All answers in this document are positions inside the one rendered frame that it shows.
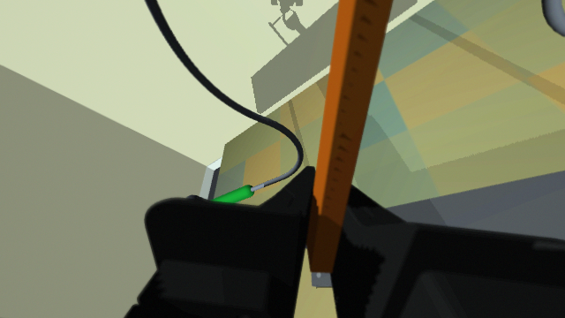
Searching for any orange bar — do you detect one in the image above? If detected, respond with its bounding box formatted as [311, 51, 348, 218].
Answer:
[306, 0, 393, 274]

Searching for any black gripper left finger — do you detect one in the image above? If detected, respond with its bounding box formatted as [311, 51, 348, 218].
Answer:
[144, 166, 316, 318]

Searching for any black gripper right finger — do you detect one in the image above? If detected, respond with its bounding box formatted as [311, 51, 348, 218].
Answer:
[330, 185, 565, 318]

